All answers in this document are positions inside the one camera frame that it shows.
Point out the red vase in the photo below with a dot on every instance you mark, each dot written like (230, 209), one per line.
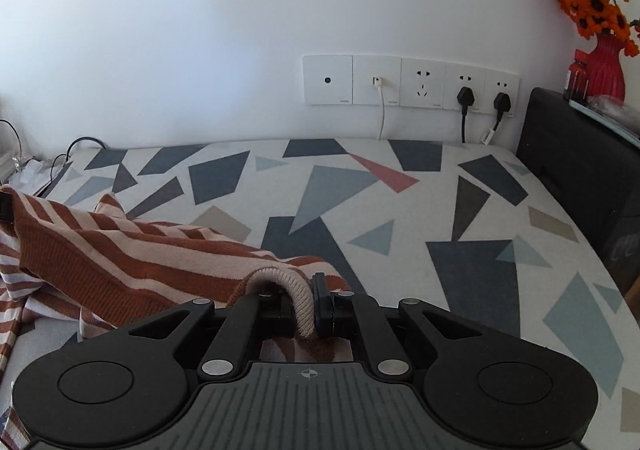
(606, 70)

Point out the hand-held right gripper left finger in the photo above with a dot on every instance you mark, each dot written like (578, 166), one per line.
(272, 312)

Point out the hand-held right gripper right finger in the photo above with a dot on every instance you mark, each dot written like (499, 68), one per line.
(322, 305)

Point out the brown glass bottle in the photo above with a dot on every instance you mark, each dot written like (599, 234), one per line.
(577, 78)

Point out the orange white striped sweater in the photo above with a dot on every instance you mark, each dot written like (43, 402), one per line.
(125, 255)

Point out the thin light book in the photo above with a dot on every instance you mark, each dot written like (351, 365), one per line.
(607, 124)

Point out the white wall socket panel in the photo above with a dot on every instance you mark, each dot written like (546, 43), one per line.
(327, 80)

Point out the black cabinet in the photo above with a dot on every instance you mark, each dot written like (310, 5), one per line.
(565, 155)

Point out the clear plastic bag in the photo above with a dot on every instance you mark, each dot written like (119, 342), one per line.
(612, 105)

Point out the black power plug with tag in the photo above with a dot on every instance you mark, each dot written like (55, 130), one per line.
(501, 103)

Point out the white five-hole wall socket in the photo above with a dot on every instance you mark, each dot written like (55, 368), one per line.
(423, 83)

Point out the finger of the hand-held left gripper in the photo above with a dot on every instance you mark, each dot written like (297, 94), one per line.
(5, 207)

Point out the white data wall socket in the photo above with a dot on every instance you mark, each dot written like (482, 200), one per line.
(365, 90)

